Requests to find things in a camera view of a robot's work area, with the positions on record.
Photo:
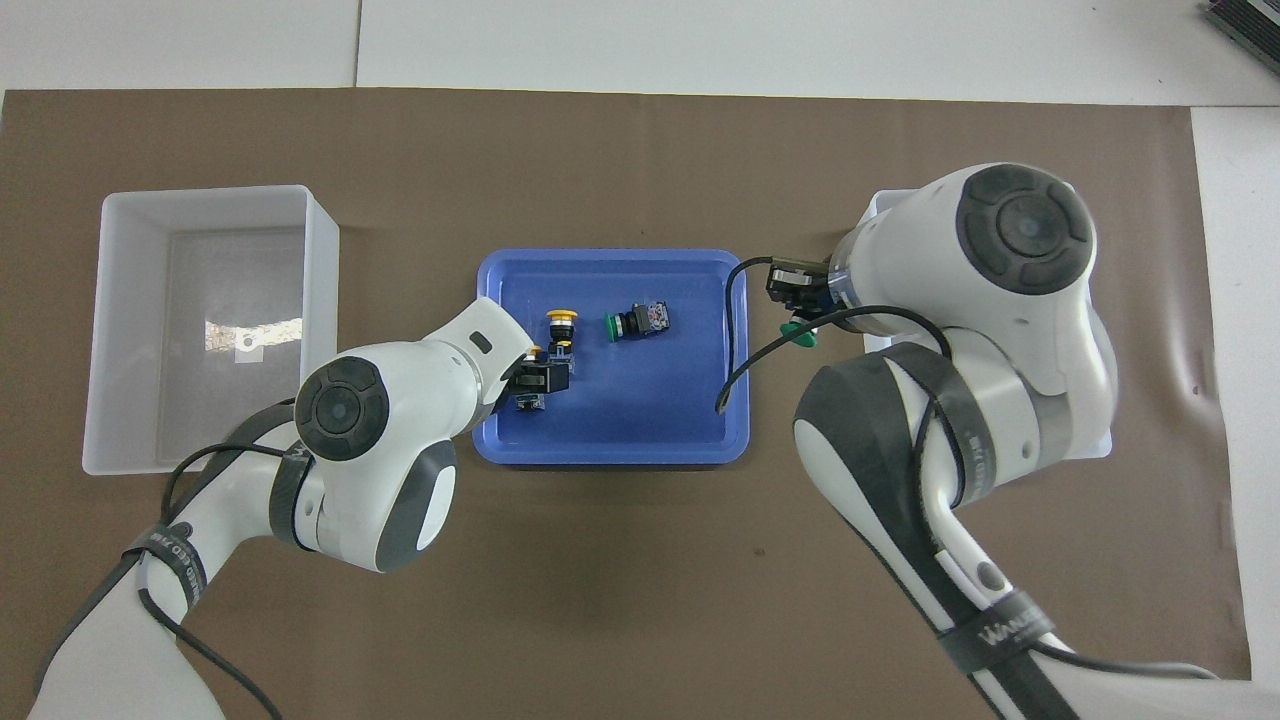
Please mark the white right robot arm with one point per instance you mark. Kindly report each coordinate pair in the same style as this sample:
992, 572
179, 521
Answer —
1020, 330

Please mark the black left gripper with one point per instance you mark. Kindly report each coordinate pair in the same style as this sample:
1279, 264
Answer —
510, 385

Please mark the brown paper table mat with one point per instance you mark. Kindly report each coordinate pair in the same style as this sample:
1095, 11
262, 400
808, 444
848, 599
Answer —
620, 600

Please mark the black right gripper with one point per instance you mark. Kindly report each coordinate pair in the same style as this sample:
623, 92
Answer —
800, 290

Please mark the yellow push button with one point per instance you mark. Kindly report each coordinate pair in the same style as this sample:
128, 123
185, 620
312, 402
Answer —
562, 318
535, 351

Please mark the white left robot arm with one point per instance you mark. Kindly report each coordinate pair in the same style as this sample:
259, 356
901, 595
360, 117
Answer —
390, 480

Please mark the dark grey ribbed device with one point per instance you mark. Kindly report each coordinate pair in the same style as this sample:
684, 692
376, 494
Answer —
1245, 20

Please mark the translucent white plastic box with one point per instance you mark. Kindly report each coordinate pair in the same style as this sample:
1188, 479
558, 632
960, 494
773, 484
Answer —
882, 203
130, 330

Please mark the blue plastic tray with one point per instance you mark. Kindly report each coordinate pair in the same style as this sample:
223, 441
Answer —
640, 410

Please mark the green push button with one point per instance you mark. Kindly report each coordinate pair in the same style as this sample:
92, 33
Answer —
800, 333
645, 320

